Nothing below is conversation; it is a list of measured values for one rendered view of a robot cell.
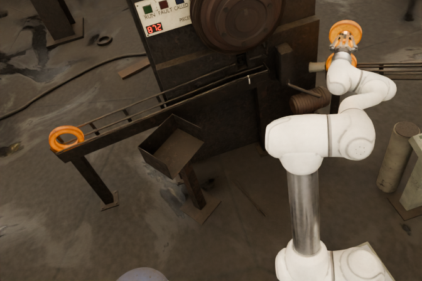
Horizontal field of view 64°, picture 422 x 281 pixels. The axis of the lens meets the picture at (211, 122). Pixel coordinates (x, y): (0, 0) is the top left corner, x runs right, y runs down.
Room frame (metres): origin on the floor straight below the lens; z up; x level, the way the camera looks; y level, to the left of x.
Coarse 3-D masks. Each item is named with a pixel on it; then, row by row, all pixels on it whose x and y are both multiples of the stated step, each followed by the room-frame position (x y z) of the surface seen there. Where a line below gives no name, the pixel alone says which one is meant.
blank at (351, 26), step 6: (336, 24) 1.39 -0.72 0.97; (342, 24) 1.36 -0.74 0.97; (348, 24) 1.35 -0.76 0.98; (354, 24) 1.34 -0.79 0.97; (330, 30) 1.40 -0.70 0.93; (336, 30) 1.38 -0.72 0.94; (342, 30) 1.36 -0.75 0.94; (348, 30) 1.35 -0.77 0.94; (354, 30) 1.34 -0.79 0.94; (360, 30) 1.33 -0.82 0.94; (330, 36) 1.39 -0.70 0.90; (336, 36) 1.38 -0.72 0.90; (354, 36) 1.34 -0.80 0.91; (360, 36) 1.32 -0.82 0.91
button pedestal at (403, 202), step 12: (420, 144) 0.83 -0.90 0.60; (420, 156) 0.80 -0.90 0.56; (420, 168) 0.83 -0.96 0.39; (408, 180) 0.86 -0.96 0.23; (420, 180) 0.80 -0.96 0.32; (408, 192) 0.84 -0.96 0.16; (420, 192) 0.80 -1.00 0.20; (396, 204) 0.85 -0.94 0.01; (408, 204) 0.80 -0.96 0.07; (420, 204) 0.80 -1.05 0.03; (408, 216) 0.76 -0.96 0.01
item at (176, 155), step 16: (160, 128) 1.26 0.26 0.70; (176, 128) 1.32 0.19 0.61; (192, 128) 1.22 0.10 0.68; (144, 144) 1.18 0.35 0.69; (160, 144) 1.23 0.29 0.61; (176, 144) 1.21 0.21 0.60; (192, 144) 1.18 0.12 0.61; (144, 160) 1.16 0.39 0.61; (160, 160) 1.14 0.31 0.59; (176, 160) 1.11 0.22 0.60; (192, 176) 1.16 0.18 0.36; (192, 192) 1.14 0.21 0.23; (192, 208) 1.17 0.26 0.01; (208, 208) 1.14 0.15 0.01
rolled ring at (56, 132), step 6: (60, 126) 1.43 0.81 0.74; (66, 126) 1.42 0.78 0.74; (72, 126) 1.43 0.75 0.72; (54, 132) 1.39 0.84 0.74; (60, 132) 1.40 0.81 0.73; (66, 132) 1.40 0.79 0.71; (72, 132) 1.40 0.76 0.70; (78, 132) 1.41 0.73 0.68; (54, 138) 1.39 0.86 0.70; (78, 138) 1.40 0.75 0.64; (54, 144) 1.39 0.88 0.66; (60, 144) 1.41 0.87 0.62; (72, 144) 1.42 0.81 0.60; (60, 150) 1.39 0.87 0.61
